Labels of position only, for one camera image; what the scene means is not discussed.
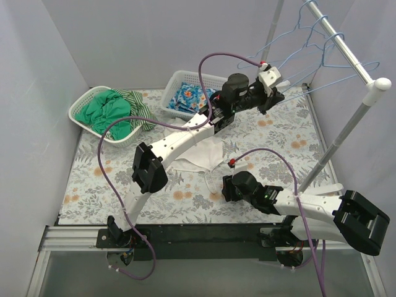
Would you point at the white tank top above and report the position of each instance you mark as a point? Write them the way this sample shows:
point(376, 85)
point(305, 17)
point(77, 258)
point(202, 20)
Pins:
point(202, 157)

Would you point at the green striped garment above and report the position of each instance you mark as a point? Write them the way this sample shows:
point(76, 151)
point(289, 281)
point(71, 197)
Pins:
point(138, 108)

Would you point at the silver clothes rack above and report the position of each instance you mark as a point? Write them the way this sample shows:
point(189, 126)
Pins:
point(366, 160)

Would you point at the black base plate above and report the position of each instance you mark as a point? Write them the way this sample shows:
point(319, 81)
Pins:
point(261, 241)

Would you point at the blue floral cloth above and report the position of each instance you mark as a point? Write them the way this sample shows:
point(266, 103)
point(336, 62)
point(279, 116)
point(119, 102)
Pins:
point(189, 98)

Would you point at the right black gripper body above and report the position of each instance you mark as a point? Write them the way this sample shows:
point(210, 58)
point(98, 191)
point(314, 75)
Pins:
point(226, 188)

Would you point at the floral table mat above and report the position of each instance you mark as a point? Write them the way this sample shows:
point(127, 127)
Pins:
point(281, 147)

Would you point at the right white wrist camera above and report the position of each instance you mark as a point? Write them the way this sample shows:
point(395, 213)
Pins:
point(237, 165)

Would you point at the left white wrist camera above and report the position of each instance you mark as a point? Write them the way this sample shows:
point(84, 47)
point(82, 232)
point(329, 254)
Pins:
point(269, 77)

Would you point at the green shirt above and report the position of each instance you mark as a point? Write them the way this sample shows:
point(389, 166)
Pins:
point(105, 108)

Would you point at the white rectangular basket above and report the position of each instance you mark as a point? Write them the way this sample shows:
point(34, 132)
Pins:
point(211, 84)

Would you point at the white oval laundry basket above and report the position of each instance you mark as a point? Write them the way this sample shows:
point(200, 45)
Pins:
point(85, 99)

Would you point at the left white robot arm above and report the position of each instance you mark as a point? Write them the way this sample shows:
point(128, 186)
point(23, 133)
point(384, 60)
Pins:
point(151, 161)

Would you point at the aluminium frame rail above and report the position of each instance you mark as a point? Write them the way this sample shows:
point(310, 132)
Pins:
point(69, 264)

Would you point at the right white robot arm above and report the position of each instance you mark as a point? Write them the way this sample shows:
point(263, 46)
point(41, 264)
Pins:
point(350, 218)

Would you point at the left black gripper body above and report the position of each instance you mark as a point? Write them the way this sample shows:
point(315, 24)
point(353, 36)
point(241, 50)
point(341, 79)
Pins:
point(271, 99)

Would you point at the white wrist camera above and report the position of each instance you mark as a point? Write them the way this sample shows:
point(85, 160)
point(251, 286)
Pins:
point(269, 77)
point(237, 165)

